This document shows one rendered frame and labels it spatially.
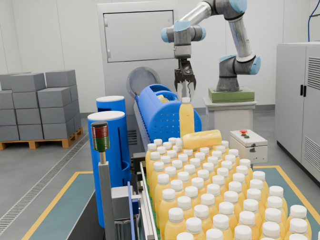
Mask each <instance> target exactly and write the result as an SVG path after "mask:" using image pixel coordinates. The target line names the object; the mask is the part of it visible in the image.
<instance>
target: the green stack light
mask: <svg viewBox="0 0 320 240"><path fill-rule="evenodd" d="M92 144H93V149H94V150H97V151H102V150H107V149H109V148H110V138H109V135H108V136H106V137H103V138H94V137H92Z"/></svg>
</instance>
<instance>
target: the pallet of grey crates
mask: <svg viewBox="0 0 320 240"><path fill-rule="evenodd" d="M45 76H46V83H47V85H46V84H45V78H44V73H43V72H42V73H31V72H15V73H6V74H1V75H0V85H1V91H0V150H4V149H6V148H7V147H9V146H10V145H12V144H14V143H15V142H29V147H30V149H36V148H37V147H39V146H40V145H41V144H43V143H44V142H46V141H59V140H61V141H62V146H63V148H69V147H70V146H71V145H72V144H73V143H74V142H75V141H76V140H77V139H78V138H79V137H81V136H82V135H83V128H82V125H81V117H80V108H79V99H78V98H79V97H78V89H77V83H76V74H75V70H53V71H49V72H46V73H45Z"/></svg>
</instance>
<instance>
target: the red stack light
mask: <svg viewBox="0 0 320 240"><path fill-rule="evenodd" d="M91 134H92V137H94V138H103V137H106V136H108V135H109V128H108V125H106V126H104V127H92V126H91Z"/></svg>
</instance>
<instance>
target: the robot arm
mask: <svg viewBox="0 0 320 240"><path fill-rule="evenodd" d="M246 9H247V0H202V1H201V2H199V3H198V4H197V6H196V8H195V9H193V10H192V11H191V12H190V13H188V14H187V15H186V16H184V17H183V18H182V19H180V20H177V21H175V22H174V25H172V26H171V27H166V28H163V29H162V31H161V38H162V40H163V41H164V42H169V43H172V42H174V45H175V49H173V50H174V51H175V55H176V56H175V57H176V59H178V66H179V68H178V69H174V71H175V80H174V86H175V89H176V93H177V97H178V99H179V101H180V102H181V101H182V89H183V85H182V84H180V81H181V83H183V82H184V81H187V82H189V84H188V88H189V90H190V91H189V94H190V102H191V101H192V99H193V97H194V92H195V88H196V79H195V75H193V74H194V73H193V70H192V67H191V63H190V61H189V60H187V59H189V58H191V55H190V54H191V41H201V40H203V39H204V38H205V36H206V30H205V28H204V27H203V26H201V25H198V24H199V23H200V22H201V21H202V20H204V19H207V18H209V17H210V16H215V15H223V16H224V19H225V20H226V21H228V23H229V26H230V30H231V33H232V37H233V40H234V44H235V47H236V51H237V54H232V55H226V56H221V57H220V59H219V81H218V84H217V87H216V90H217V91H238V90H240V86H239V83H238V80H237V75H256V74H257V73H258V72H259V70H260V65H261V58H260V56H256V54H255V52H254V51H253V50H251V46H250V41H249V37H248V33H247V29H246V25H245V21H244V17H243V15H244V14H245V11H246Z"/></svg>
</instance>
